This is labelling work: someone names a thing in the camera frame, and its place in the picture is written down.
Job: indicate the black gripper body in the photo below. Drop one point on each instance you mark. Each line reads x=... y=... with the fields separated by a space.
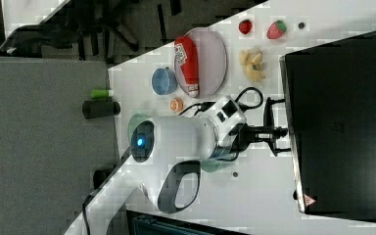
x=238 y=139

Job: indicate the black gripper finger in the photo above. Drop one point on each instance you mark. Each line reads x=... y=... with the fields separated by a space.
x=269 y=129
x=265 y=137

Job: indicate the black toaster oven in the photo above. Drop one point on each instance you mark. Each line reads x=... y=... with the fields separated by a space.
x=330 y=102

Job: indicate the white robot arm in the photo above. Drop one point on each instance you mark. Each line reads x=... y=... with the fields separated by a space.
x=163 y=150

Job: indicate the yellow banana toy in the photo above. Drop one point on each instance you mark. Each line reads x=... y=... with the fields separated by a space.
x=250 y=62

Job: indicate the orange slice toy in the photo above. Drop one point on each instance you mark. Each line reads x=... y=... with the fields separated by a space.
x=176 y=105

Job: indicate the grey round plate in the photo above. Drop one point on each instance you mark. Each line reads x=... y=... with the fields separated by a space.
x=212 y=61

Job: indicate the blue plastic cup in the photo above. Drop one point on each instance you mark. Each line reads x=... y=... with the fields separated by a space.
x=164 y=81

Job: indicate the red strawberry toy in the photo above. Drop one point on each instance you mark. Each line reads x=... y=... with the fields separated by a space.
x=276 y=30

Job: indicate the red ketchup bottle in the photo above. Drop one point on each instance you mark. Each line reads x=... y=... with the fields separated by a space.
x=187 y=59

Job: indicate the red tomato toy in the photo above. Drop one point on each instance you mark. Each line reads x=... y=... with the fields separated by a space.
x=245 y=26

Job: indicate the green marker cap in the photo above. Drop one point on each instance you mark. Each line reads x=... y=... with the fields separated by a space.
x=101 y=93

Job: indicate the grey foam panel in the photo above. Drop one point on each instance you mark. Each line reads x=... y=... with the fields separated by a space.
x=48 y=150

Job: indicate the black camera mount cylinder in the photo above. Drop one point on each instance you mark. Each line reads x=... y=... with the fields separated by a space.
x=100 y=109

